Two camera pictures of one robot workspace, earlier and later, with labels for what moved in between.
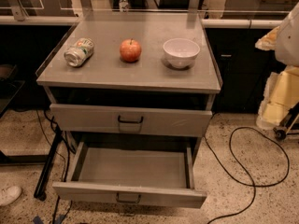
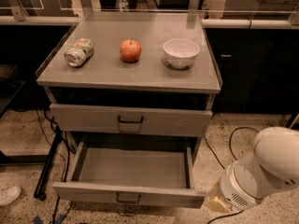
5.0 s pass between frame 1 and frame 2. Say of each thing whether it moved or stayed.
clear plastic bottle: stayed
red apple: stayed
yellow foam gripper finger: moved
